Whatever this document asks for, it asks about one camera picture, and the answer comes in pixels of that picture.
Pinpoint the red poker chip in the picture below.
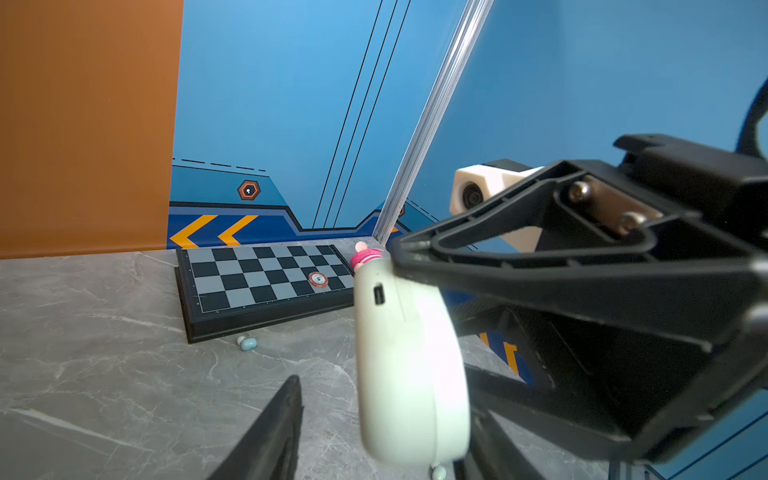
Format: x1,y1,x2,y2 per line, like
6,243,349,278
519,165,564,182
307,271,329,288

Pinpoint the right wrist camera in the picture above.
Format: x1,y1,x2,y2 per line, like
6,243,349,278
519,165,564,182
449,158,547,253

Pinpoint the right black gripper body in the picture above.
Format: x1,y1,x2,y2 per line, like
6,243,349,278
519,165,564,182
539,135,767,461

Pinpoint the green earbud charging case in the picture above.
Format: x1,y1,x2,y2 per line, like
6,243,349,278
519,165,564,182
354,259,471,466

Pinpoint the black grey checkerboard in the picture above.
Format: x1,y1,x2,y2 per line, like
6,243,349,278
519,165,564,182
175,244,354,344

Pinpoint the blue earbud near board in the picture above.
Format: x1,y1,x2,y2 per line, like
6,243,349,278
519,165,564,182
236,336,258,352

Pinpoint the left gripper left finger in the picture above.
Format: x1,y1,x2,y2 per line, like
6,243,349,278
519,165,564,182
208,375,303,480

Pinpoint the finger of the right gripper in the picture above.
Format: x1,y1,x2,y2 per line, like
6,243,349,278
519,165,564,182
465,365,631,461
391,161,762,349

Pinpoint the green earbud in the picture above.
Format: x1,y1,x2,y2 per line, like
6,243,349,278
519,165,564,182
430,464,447,480

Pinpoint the pink plush doll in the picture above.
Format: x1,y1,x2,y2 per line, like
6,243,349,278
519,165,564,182
350,241,384,272

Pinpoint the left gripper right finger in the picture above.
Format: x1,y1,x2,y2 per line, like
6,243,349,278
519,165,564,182
453,407,540,480

